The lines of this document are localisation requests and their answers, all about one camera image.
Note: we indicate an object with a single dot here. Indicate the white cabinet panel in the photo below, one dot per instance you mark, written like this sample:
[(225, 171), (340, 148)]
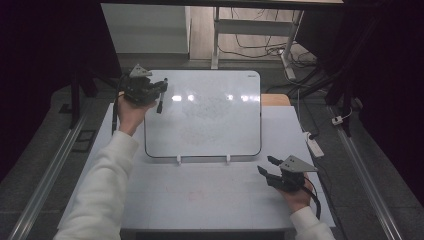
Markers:
[(146, 30)]

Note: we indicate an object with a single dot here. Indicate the black floor plate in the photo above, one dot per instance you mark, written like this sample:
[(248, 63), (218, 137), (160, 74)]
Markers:
[(85, 140)]

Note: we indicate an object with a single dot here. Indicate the person's right hand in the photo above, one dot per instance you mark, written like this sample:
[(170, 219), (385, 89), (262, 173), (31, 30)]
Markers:
[(298, 200)]

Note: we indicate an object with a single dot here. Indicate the dark curtain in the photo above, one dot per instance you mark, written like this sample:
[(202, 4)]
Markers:
[(40, 66), (393, 83)]

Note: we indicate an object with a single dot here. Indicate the white table mat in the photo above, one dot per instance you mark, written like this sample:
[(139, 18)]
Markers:
[(206, 193)]

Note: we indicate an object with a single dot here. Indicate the grey marker pen black cap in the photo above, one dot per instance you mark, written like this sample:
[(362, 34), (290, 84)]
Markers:
[(160, 105)]

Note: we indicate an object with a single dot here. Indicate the person's left hand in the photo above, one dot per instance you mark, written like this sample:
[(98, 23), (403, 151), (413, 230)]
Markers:
[(131, 115)]

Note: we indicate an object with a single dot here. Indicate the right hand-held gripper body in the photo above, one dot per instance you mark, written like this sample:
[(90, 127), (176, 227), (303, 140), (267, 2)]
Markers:
[(293, 180)]

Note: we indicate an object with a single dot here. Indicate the black metal stand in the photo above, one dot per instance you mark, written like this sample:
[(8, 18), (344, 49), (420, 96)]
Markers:
[(75, 100), (346, 96)]

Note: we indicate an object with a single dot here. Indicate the white whiteboard stand foot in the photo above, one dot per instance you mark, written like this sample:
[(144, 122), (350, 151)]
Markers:
[(228, 159), (179, 159)]

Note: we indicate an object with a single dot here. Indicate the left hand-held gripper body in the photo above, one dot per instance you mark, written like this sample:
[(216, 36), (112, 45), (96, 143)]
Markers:
[(138, 90)]

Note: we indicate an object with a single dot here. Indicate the white whiteboard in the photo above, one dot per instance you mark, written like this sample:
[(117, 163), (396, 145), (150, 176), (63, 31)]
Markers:
[(213, 120)]

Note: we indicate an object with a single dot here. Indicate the aluminium rail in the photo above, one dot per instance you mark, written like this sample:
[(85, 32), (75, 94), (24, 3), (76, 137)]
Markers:
[(370, 186), (46, 180)]

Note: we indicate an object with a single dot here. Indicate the white desk frame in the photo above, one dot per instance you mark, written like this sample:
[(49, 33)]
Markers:
[(253, 27)]

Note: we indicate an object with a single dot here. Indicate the white power strip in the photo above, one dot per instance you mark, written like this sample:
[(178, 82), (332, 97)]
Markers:
[(314, 145)]

